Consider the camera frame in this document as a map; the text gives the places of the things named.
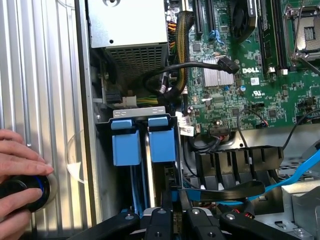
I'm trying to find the empty blue disk carrier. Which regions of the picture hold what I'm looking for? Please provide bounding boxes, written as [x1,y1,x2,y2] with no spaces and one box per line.
[109,118,143,213]

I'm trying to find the person's right hand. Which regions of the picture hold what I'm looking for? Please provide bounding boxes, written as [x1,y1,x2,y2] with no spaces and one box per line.
[0,187,44,240]

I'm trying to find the person's left hand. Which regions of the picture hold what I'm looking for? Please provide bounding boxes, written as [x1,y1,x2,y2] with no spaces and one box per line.
[0,129,55,183]

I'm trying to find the blue plastic latch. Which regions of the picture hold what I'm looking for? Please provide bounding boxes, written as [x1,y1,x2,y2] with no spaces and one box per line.
[171,187,202,202]

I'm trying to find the black plastic fan shroud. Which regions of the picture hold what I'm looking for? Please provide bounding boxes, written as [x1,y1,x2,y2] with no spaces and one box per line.
[194,145,285,192]

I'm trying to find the white barcode tag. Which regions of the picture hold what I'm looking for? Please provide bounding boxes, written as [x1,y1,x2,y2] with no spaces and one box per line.
[174,112,195,137]

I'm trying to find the grey metal drive cage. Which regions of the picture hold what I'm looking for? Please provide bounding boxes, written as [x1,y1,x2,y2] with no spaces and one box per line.
[254,169,320,240]

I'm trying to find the clear round plate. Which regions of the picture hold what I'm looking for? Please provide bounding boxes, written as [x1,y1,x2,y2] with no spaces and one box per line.
[65,128,88,185]

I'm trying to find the hard drive in blue caddy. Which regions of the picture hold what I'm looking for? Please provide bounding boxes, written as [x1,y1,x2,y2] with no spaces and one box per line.
[94,106,183,218]

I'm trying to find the open grey PC case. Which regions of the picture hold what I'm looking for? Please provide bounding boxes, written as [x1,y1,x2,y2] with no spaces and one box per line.
[74,0,320,240]

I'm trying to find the silver finned heatsink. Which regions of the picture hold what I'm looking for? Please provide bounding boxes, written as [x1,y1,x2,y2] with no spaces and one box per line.
[202,58,235,88]

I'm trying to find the green Dell motherboard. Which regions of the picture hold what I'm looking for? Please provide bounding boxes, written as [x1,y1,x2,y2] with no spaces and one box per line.
[164,0,320,136]

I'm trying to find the silver power supply unit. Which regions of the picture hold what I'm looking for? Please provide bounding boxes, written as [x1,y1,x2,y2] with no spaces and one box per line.
[86,0,171,81]

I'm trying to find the black RAM slot bank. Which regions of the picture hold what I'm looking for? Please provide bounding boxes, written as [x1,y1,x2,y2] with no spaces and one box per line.
[257,0,290,76]

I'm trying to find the black expansion slot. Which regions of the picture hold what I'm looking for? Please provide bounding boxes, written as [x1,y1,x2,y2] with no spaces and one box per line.
[193,0,205,36]
[206,0,217,33]

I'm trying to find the black Nvidia graphics card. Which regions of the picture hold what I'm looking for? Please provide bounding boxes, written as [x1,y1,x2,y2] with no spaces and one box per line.
[229,0,260,42]

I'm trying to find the metal CPU socket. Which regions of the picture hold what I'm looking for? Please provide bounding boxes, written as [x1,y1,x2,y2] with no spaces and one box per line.
[283,3,320,63]

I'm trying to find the metal locking lever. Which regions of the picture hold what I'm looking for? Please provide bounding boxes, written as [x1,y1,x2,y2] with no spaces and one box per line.
[292,0,305,61]

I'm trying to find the black flat cable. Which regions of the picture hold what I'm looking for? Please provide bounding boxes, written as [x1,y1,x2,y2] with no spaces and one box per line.
[199,179,266,202]

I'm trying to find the thin black wire loop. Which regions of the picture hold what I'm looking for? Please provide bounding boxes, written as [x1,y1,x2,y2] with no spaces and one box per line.
[236,107,270,148]

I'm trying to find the black cable with angled plug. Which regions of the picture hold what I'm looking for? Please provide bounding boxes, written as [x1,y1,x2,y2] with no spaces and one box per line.
[142,56,240,101]

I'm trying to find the black mesh sleeved cable bundle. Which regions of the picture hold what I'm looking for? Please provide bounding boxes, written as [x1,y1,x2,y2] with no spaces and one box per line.
[157,11,195,103]

